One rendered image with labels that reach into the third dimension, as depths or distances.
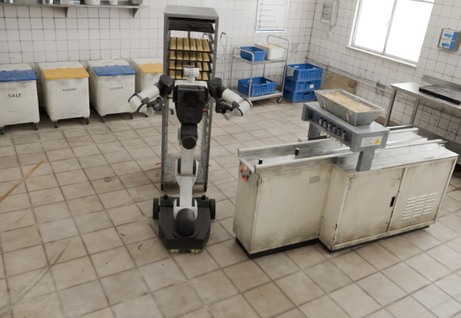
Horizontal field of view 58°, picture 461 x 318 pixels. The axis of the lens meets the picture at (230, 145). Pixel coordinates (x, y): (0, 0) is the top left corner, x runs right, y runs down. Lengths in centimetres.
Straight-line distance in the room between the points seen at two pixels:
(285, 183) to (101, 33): 409
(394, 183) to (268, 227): 116
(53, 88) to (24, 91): 35
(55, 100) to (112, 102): 76
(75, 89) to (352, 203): 391
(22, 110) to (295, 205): 381
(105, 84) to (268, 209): 341
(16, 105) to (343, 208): 418
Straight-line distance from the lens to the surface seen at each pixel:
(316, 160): 342
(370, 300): 359
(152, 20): 677
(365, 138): 335
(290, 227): 363
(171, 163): 473
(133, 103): 317
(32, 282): 356
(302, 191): 348
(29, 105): 595
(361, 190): 363
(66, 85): 593
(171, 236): 357
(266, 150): 348
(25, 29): 637
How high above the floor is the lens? 231
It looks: 24 degrees down
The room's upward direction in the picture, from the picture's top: 5 degrees clockwise
